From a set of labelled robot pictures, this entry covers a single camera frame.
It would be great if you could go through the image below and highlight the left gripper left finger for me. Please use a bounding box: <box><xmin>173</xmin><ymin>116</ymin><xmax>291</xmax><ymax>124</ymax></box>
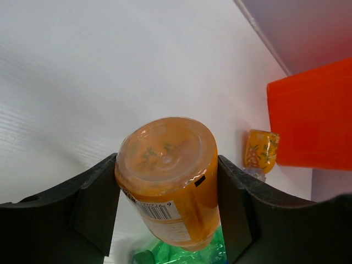
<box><xmin>1</xmin><ymin>153</ymin><xmax>120</xmax><ymax>263</ymax></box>

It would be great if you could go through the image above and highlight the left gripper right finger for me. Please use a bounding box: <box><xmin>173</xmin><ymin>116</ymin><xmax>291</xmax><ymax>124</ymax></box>
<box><xmin>218</xmin><ymin>156</ymin><xmax>351</xmax><ymax>263</ymax></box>

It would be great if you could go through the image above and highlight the green plastic bottle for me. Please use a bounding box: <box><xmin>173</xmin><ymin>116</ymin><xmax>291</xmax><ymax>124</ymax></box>
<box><xmin>130</xmin><ymin>225</ymin><xmax>228</xmax><ymax>264</ymax></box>

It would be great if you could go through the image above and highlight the orange bottle with barcode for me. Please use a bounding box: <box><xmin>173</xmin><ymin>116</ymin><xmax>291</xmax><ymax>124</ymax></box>
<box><xmin>115</xmin><ymin>117</ymin><xmax>220</xmax><ymax>251</ymax></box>

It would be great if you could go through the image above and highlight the orange bottle near bin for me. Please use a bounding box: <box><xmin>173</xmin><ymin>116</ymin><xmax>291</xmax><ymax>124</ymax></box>
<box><xmin>244</xmin><ymin>129</ymin><xmax>280</xmax><ymax>174</ymax></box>

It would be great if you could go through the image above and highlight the orange plastic bin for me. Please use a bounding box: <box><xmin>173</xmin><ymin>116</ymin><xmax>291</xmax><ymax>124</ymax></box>
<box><xmin>267</xmin><ymin>58</ymin><xmax>351</xmax><ymax>171</ymax></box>

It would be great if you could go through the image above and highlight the blue cap water bottle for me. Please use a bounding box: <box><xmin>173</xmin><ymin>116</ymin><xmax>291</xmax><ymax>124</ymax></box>
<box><xmin>243</xmin><ymin>167</ymin><xmax>266</xmax><ymax>183</ymax></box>

